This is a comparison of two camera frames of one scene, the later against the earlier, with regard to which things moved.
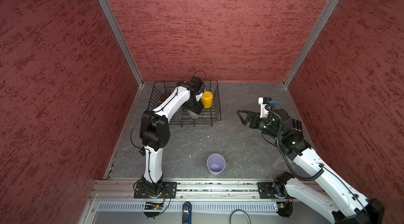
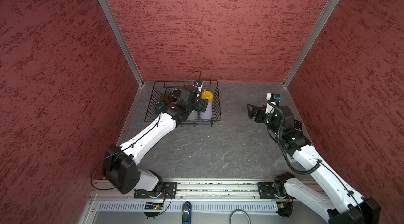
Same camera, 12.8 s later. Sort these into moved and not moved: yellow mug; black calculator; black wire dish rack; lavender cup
Moved: lavender cup
Not moved: yellow mug; black calculator; black wire dish rack
